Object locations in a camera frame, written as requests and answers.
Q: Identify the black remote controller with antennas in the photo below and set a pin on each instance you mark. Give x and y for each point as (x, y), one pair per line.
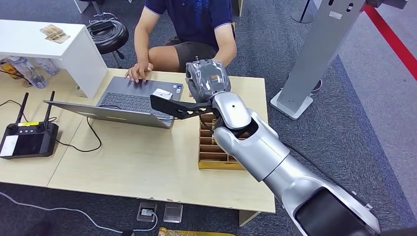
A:
(27, 141)

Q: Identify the person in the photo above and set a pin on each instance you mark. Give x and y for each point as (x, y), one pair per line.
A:
(195, 19)

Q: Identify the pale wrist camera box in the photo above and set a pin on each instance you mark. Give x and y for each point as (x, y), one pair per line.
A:
(162, 94)

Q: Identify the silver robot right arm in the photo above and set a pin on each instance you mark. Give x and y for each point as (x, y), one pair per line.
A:
(280, 163)

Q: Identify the open floor socket box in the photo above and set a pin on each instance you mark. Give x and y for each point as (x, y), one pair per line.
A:
(146, 212)

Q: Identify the white desk riser shelf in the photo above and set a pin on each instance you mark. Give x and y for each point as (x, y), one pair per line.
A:
(81, 58)

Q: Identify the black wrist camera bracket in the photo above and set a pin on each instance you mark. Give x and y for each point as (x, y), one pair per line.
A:
(182, 109)

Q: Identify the pale table leg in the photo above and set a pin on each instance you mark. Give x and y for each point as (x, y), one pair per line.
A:
(247, 217)

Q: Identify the golden patterned object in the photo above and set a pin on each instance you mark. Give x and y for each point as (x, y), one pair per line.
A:
(195, 233)

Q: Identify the clear plastic water bottle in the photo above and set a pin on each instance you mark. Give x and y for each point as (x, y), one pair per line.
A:
(32, 76)
(49, 66)

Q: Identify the white furniture leg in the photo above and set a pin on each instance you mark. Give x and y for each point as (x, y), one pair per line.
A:
(80, 6)

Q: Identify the person's right forearm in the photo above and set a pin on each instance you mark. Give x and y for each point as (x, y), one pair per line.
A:
(141, 49)

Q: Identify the pale furniture panel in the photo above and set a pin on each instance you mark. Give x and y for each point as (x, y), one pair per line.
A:
(238, 7)

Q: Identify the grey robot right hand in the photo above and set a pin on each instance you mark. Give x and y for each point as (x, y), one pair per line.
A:
(208, 79)

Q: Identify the person's right hand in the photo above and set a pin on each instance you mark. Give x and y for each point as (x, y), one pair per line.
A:
(139, 71)

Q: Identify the tan card pack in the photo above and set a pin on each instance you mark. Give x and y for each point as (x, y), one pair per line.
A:
(58, 38)
(51, 30)

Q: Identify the person's left forearm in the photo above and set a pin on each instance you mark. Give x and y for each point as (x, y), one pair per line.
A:
(228, 49)

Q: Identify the grey floor socket lid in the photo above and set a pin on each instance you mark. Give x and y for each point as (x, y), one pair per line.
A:
(172, 213)

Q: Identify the grey laptop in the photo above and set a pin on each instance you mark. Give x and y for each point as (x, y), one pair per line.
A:
(130, 97)

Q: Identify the silver kiosk stand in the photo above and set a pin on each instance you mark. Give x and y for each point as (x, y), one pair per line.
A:
(312, 55)

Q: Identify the wooden slotted card holder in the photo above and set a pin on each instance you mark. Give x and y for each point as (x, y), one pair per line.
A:
(211, 158)

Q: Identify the black round stool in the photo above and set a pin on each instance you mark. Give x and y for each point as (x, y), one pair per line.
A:
(110, 40)

